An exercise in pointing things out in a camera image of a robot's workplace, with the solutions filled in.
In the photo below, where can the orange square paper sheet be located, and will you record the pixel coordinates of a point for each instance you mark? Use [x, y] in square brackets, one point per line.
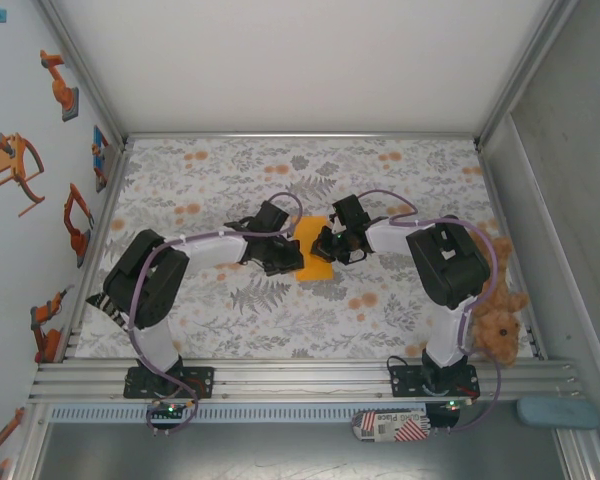
[315, 272]

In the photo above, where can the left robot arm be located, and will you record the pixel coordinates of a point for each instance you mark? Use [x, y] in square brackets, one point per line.
[145, 280]

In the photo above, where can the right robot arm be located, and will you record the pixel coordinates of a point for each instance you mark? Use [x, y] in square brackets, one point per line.
[450, 270]

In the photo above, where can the floral print tablecloth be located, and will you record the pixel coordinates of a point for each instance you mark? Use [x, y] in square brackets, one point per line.
[280, 320]

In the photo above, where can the black white striped cloth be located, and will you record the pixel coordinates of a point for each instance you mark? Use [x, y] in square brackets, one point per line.
[107, 307]

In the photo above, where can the brown teddy bear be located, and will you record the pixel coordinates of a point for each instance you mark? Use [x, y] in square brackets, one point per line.
[500, 330]

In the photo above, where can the flag print pouch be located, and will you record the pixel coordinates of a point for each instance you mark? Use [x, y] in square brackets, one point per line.
[390, 425]

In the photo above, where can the small circuit board green LED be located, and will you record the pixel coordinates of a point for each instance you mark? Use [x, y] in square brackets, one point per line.
[170, 410]
[455, 405]

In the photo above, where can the blue orange machine sticker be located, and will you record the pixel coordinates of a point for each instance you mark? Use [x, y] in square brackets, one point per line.
[100, 150]

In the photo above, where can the blue-grey oval pad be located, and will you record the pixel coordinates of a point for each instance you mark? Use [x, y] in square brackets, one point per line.
[555, 412]

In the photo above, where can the orange curved gripper sticker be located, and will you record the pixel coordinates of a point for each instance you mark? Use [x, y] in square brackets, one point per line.
[10, 165]

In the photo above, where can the thin aluminium frame rail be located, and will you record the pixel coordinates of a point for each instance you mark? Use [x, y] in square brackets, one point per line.
[300, 135]

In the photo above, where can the wide aluminium base rail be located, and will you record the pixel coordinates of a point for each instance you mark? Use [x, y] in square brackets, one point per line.
[305, 382]

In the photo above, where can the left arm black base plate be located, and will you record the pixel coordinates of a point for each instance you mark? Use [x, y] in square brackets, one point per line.
[205, 382]

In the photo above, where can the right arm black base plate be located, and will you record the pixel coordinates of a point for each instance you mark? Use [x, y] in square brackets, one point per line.
[405, 382]

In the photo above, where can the aluminium side rail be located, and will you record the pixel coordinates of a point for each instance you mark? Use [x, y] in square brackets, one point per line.
[96, 250]
[492, 190]

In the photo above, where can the aluminium frame post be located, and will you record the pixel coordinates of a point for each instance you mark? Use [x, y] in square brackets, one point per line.
[30, 445]
[580, 455]
[80, 75]
[525, 75]

